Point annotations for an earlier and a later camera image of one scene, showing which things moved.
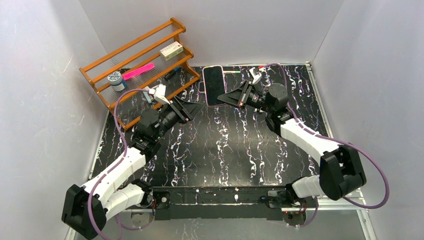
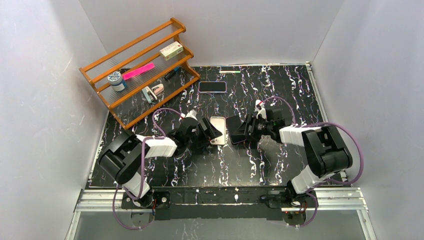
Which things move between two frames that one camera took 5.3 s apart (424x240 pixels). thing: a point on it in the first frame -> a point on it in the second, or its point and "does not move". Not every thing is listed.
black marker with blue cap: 172,72 does not move
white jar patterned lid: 116,81 does not move
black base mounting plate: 215,203 does not move
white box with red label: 171,50 does not move
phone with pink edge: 215,84 -> 236,138
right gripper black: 244,94 -> 248,126
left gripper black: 178,109 -> 204,131
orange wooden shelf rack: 144,73 does not move
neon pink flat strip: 138,71 does not move
